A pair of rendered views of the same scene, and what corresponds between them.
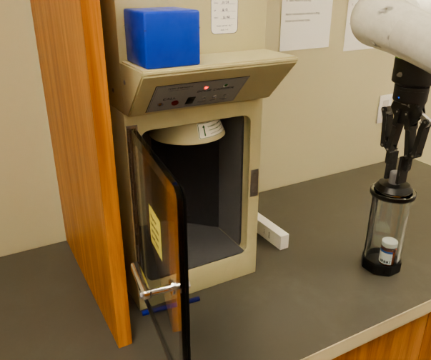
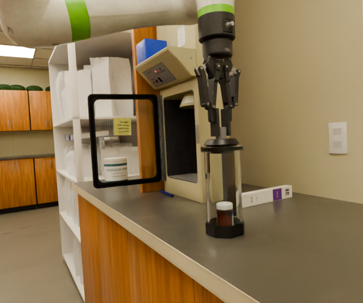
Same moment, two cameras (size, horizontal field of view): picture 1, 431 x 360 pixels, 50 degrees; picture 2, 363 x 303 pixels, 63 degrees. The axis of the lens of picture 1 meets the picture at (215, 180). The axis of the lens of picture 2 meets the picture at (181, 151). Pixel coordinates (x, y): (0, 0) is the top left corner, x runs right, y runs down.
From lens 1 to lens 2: 159 cm
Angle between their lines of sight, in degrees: 88
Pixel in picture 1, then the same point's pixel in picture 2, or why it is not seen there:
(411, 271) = (220, 242)
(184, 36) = (142, 50)
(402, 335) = (175, 284)
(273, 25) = (355, 35)
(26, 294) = not seen: hidden behind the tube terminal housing
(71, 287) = not seen: hidden behind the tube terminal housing
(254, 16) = (191, 33)
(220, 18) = (180, 39)
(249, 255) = (199, 187)
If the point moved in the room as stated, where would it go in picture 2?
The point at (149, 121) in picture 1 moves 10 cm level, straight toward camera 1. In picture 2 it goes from (164, 92) to (141, 93)
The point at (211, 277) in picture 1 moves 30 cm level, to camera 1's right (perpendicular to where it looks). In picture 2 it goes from (185, 191) to (187, 209)
